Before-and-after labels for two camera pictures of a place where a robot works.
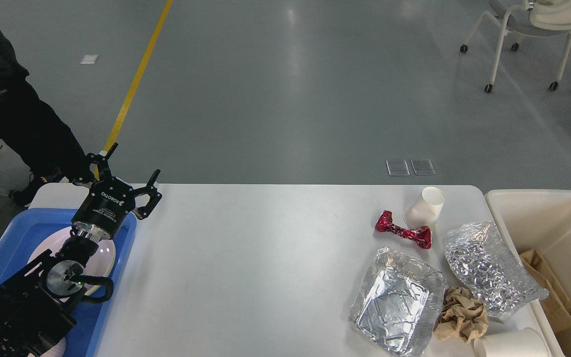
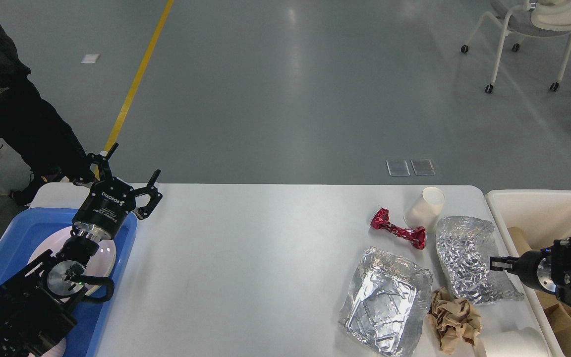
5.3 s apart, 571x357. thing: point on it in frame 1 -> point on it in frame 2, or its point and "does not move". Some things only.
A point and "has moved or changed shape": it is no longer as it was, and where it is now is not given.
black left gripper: x=109 y=201 does not move
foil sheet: x=485 y=264 has moved or changed shape
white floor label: x=89 y=59 does not move
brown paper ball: x=463 y=316 has moved or changed shape
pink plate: x=100 y=265 does not move
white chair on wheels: x=537 y=18 does not move
